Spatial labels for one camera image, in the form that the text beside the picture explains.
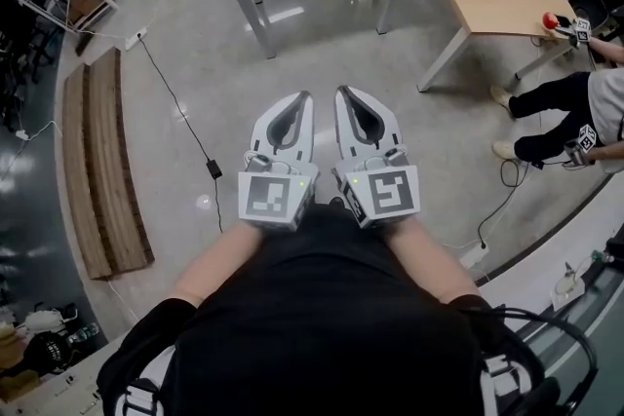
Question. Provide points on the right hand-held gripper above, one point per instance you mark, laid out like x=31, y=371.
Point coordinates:
x=390, y=195

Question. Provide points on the clear water bottle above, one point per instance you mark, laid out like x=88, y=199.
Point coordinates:
x=84, y=333

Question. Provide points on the person's right forearm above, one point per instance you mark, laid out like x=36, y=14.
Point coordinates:
x=429, y=258

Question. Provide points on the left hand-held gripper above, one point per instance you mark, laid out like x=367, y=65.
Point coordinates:
x=273, y=202

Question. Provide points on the person's black shirt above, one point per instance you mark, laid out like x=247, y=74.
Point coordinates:
x=317, y=316

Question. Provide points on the black power adapter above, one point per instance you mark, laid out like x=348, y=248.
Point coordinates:
x=213, y=168

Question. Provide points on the black printed bag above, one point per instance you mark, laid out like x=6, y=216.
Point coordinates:
x=49, y=350

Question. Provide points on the red ball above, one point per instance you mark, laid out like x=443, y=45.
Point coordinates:
x=550, y=20

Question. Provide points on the person's left forearm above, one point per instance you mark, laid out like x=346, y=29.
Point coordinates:
x=219, y=263

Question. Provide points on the white wall charger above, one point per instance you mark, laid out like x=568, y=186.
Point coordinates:
x=22, y=134

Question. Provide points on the another person's forearm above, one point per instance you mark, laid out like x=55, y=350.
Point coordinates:
x=609, y=49

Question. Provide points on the stack of wooden planks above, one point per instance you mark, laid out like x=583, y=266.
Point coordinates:
x=105, y=170

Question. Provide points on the white power strip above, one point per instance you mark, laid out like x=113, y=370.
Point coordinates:
x=136, y=39
x=473, y=253

